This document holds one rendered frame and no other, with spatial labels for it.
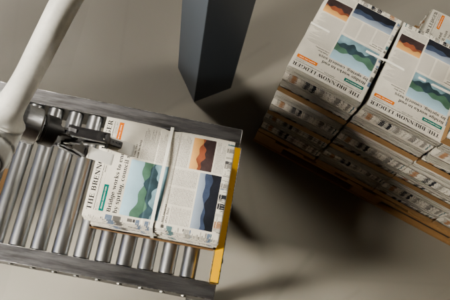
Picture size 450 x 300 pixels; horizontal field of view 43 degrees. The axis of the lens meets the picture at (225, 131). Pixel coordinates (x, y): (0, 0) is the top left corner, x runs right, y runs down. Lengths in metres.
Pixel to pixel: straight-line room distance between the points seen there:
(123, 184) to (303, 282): 1.28
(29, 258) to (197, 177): 0.57
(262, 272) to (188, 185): 1.10
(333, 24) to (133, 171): 0.92
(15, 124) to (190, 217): 0.57
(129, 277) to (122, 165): 0.36
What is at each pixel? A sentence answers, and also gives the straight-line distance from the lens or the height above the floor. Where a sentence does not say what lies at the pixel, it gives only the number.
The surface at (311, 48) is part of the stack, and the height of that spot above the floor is 0.83.
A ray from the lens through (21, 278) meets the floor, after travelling 2.63.
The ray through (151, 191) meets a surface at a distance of 1.56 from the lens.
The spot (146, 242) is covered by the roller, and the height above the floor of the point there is 0.80.
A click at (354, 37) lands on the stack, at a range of 2.08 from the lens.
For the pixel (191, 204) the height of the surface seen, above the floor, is 1.03.
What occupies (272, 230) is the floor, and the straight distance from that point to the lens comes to 2.63.
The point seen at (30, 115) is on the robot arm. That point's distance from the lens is 1.37.
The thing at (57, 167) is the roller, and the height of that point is 0.80.
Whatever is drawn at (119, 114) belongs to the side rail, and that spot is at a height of 0.80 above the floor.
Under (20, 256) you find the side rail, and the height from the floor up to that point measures 0.80.
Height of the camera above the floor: 2.55
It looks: 70 degrees down
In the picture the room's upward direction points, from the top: 18 degrees clockwise
